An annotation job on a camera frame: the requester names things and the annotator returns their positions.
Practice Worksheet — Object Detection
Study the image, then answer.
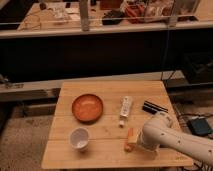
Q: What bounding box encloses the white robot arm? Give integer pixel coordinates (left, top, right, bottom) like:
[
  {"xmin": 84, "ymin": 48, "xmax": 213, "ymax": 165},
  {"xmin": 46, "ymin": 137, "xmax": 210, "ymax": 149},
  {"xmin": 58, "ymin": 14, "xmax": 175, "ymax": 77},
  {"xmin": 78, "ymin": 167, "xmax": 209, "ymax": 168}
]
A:
[{"xmin": 137, "ymin": 112, "xmax": 213, "ymax": 167}]

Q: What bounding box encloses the orange ceramic bowl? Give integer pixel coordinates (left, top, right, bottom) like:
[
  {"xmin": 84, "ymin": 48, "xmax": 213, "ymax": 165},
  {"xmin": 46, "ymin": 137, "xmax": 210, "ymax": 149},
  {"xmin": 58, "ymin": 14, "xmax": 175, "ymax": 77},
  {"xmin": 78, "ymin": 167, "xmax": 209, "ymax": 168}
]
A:
[{"xmin": 72, "ymin": 94, "xmax": 103, "ymax": 122}]

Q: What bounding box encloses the white tube bottle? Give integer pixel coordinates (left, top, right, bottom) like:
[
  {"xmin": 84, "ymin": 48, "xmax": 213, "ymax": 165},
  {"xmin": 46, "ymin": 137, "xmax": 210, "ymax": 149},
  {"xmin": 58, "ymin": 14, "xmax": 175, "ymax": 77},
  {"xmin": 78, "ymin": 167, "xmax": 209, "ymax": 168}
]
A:
[{"xmin": 119, "ymin": 96, "xmax": 133, "ymax": 127}]

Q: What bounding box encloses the wooden table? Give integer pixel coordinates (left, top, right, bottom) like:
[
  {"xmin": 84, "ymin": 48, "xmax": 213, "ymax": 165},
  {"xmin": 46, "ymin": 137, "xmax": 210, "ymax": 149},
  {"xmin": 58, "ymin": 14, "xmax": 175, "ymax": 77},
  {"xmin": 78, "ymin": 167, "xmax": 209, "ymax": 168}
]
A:
[{"xmin": 42, "ymin": 81, "xmax": 193, "ymax": 169}]

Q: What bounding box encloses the black rectangular box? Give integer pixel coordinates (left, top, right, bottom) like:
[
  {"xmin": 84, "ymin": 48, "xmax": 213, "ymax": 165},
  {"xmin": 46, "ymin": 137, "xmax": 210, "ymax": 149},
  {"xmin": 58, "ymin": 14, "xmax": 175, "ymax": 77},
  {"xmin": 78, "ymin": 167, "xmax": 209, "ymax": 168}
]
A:
[{"xmin": 142, "ymin": 101, "xmax": 168, "ymax": 114}]

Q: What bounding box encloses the white cup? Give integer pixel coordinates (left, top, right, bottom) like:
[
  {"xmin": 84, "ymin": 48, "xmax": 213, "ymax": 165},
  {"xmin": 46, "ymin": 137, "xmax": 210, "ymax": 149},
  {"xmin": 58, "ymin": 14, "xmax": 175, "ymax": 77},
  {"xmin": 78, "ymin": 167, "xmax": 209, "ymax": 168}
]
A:
[{"xmin": 70, "ymin": 127, "xmax": 90, "ymax": 151}]

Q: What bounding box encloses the orange toy carrot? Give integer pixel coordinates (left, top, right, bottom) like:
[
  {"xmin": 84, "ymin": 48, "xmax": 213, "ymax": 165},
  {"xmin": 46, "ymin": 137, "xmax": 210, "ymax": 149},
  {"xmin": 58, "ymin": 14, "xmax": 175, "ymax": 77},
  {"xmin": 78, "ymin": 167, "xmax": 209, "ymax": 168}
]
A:
[{"xmin": 124, "ymin": 140, "xmax": 135, "ymax": 152}]

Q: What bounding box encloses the black bag on shelf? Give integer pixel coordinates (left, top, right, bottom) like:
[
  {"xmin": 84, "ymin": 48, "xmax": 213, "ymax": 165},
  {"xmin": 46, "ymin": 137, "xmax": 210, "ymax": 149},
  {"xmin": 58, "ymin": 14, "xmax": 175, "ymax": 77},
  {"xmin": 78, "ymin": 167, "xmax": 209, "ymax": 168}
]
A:
[{"xmin": 102, "ymin": 10, "xmax": 124, "ymax": 25}]

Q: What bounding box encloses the red tool on shelf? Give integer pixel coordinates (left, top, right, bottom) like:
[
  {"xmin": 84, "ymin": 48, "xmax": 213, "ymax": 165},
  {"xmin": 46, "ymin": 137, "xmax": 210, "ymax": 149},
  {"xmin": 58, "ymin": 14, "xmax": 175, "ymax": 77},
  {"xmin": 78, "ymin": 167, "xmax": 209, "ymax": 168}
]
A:
[{"xmin": 125, "ymin": 4, "xmax": 145, "ymax": 24}]

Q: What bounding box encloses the black crate at right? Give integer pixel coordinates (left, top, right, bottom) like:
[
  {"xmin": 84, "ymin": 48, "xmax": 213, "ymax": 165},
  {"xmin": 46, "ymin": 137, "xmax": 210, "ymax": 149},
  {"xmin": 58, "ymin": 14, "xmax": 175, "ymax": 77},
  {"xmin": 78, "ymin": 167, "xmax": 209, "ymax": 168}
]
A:
[{"xmin": 182, "ymin": 52, "xmax": 213, "ymax": 83}]

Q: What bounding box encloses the black power box on floor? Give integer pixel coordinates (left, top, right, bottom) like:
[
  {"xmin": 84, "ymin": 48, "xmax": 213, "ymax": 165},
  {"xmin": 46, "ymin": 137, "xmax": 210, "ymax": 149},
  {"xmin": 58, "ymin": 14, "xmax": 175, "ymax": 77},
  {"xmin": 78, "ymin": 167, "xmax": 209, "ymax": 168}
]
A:
[{"xmin": 187, "ymin": 118, "xmax": 212, "ymax": 136}]

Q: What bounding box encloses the grey metal post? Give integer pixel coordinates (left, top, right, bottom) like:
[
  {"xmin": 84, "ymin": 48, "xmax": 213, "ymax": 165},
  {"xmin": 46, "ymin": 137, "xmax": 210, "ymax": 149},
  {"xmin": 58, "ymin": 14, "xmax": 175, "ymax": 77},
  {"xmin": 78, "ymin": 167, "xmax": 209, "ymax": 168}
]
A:
[
  {"xmin": 79, "ymin": 0, "xmax": 90, "ymax": 31},
  {"xmin": 167, "ymin": 0, "xmax": 182, "ymax": 27}
]

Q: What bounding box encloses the grey metal post right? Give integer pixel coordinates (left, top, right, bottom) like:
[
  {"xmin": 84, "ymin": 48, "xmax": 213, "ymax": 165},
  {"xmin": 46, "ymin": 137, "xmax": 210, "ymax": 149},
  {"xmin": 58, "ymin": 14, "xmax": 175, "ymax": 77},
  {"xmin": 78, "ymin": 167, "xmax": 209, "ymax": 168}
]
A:
[{"xmin": 167, "ymin": 0, "xmax": 182, "ymax": 27}]

